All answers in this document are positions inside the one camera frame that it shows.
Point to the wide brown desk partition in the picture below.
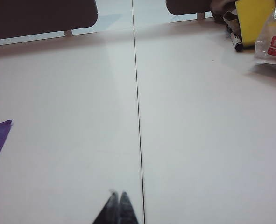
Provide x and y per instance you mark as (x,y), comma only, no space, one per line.
(35,16)

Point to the yellow box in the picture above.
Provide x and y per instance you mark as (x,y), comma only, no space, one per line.
(252,21)

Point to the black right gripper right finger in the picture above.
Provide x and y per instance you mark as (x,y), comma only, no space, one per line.
(127,212)

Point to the clear bag with red print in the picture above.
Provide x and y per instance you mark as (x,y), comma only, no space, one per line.
(273,51)

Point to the black marker pen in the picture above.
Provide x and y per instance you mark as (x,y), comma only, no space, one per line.
(236,43)

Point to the crumpled paper wrapper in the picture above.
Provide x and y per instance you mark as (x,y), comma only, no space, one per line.
(231,22)

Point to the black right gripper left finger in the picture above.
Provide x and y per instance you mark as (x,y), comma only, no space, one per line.
(108,212)

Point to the narrow brown desk partition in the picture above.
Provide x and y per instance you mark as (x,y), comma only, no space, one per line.
(186,7)

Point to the brown rounded object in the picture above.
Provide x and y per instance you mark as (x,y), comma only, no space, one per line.
(221,9)

